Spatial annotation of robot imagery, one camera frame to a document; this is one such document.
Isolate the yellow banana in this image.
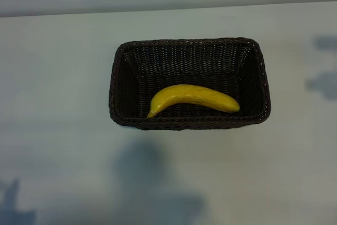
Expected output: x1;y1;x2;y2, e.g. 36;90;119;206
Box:
146;84;241;119

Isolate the dark brown wicker basket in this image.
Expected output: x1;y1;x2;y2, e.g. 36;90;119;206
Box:
108;37;272;131

